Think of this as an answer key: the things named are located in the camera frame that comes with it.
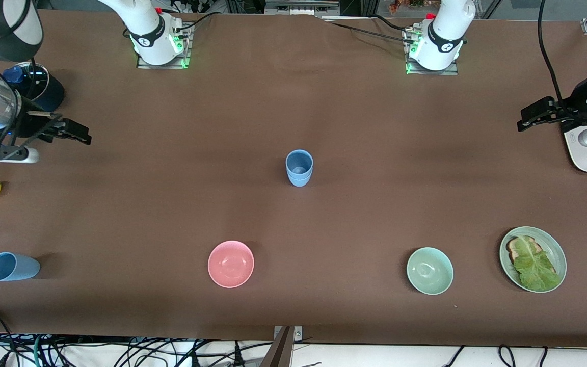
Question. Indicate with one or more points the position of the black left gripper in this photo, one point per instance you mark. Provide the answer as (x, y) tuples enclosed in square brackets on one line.
[(571, 111)]

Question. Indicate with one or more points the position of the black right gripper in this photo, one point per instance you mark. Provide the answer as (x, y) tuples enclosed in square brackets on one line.
[(32, 125)]

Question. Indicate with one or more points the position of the light blue plastic cup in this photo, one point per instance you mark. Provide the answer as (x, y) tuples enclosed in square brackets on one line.
[(16, 267), (298, 159), (299, 182)]

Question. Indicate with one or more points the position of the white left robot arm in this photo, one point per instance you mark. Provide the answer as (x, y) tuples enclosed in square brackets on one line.
[(444, 30)]

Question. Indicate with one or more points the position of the glass lid with blue knob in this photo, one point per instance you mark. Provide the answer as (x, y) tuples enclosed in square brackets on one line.
[(36, 81)]

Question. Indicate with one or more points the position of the brown bread slice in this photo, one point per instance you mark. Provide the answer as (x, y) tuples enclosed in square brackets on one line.
[(512, 250)]

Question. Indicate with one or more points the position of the mint green plate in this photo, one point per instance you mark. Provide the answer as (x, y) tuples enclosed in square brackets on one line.
[(558, 255)]

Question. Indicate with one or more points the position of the green lettuce leaf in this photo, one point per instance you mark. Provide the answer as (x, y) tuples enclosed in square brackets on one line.
[(533, 267)]

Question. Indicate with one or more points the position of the mint green bowl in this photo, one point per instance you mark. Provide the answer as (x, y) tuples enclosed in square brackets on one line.
[(429, 271)]

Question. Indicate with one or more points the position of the pink bowl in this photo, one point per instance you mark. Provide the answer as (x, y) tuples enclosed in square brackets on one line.
[(231, 264)]

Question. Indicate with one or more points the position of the white power strip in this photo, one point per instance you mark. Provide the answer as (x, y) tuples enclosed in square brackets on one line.
[(301, 7)]

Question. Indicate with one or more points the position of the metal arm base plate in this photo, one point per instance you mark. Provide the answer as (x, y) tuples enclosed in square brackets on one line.
[(185, 56), (426, 72)]

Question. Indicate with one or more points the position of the brown post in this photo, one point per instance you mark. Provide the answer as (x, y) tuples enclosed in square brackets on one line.
[(281, 351)]

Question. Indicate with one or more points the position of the metal table bracket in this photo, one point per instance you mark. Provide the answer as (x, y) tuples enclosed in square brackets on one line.
[(298, 334)]

